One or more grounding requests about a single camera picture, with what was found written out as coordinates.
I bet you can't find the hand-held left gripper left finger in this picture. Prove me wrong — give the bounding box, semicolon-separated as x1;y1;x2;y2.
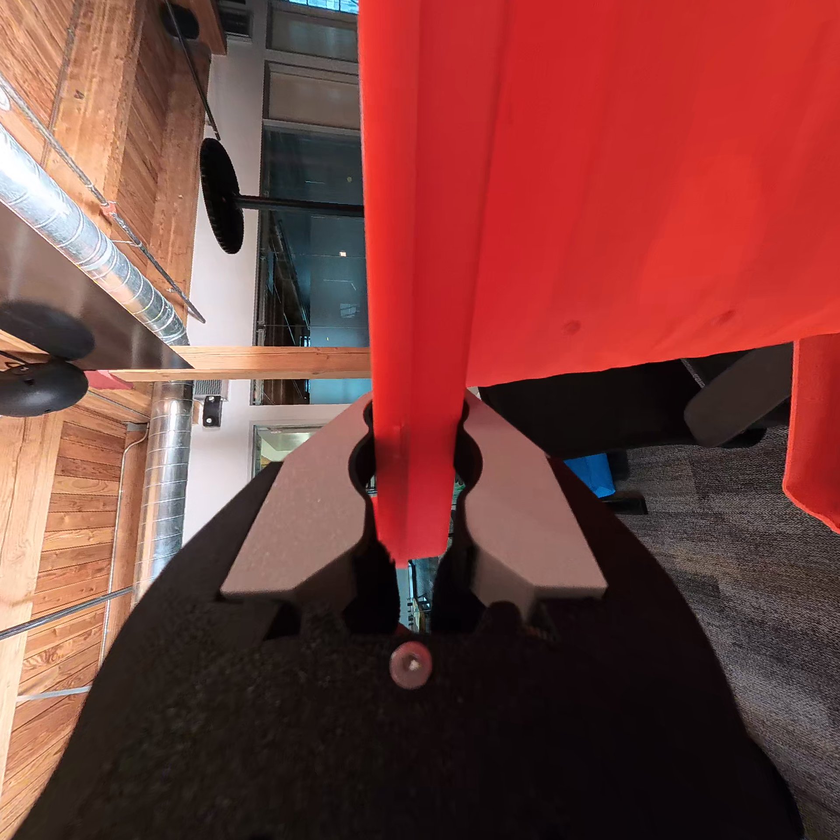
219;395;401;635

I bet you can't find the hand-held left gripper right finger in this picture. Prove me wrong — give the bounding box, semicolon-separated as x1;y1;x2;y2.
432;392;609;632

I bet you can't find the red cloth garment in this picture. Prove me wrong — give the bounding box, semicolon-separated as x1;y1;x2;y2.
357;0;840;570

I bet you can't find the glass door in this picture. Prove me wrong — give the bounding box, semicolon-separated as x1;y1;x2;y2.
252;423;330;480

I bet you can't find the blue plastic container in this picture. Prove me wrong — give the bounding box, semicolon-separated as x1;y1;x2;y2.
563;453;619;501

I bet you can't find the black office chair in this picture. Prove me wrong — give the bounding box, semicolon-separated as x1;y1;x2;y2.
478;340;796;463

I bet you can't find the glass partition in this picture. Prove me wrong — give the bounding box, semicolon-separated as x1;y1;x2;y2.
252;0;368;404

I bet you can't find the black round lamp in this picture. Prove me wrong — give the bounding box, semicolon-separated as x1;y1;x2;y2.
0;360;89;418

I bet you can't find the black ceiling panel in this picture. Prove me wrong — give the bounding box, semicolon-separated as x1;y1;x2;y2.
0;200;195;376

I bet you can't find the thin metal conduit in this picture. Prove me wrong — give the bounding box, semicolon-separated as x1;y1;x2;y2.
0;71;207;325

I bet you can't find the wall vent with black device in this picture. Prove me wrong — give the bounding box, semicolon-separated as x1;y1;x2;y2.
193;378;228;429

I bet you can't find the wooden post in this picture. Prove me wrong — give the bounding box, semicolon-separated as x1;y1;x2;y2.
108;345;373;383

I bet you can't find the long silver ventilation duct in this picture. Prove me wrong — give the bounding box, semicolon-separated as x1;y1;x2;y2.
0;123;193;347

